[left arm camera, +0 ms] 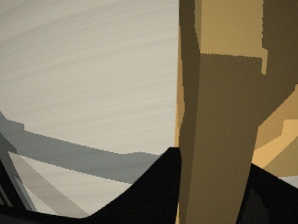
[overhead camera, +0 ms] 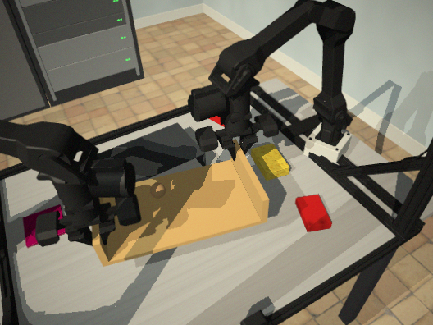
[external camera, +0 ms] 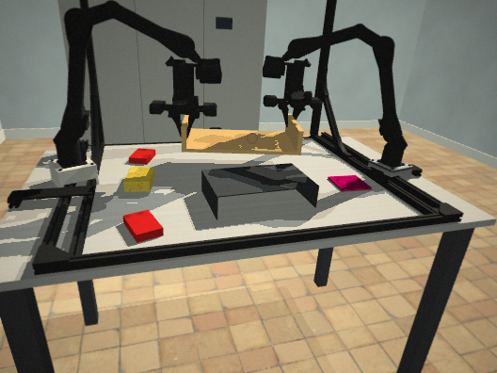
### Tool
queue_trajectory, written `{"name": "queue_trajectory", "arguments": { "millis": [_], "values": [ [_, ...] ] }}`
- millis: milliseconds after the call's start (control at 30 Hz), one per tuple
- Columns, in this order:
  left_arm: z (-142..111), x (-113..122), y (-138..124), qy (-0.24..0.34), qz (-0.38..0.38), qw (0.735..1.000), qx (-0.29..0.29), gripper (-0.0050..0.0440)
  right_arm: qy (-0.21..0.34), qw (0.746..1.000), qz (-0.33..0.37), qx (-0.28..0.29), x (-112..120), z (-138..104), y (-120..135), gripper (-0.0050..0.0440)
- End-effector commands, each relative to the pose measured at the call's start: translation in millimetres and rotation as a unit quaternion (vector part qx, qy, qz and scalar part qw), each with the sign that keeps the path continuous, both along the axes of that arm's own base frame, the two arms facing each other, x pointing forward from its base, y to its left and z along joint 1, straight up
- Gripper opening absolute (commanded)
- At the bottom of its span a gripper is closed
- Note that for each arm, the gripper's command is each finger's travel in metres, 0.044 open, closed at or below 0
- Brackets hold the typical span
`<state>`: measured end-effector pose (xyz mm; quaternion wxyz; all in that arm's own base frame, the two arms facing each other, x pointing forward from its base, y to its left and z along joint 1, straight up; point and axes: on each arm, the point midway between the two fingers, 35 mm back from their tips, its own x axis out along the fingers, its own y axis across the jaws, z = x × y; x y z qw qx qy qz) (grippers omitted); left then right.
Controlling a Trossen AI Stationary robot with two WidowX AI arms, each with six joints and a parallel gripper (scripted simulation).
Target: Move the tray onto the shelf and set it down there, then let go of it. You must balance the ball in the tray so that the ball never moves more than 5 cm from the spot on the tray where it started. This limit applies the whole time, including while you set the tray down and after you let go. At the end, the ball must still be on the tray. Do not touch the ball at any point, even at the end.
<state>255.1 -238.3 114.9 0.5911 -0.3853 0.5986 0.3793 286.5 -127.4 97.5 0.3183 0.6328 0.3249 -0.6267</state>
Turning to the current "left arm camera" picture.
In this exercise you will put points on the tan tray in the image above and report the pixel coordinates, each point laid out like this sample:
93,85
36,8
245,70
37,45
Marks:
220,127

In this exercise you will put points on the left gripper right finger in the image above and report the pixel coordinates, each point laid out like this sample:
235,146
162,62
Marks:
268,200

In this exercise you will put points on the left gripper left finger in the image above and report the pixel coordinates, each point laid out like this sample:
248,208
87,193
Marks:
152,199

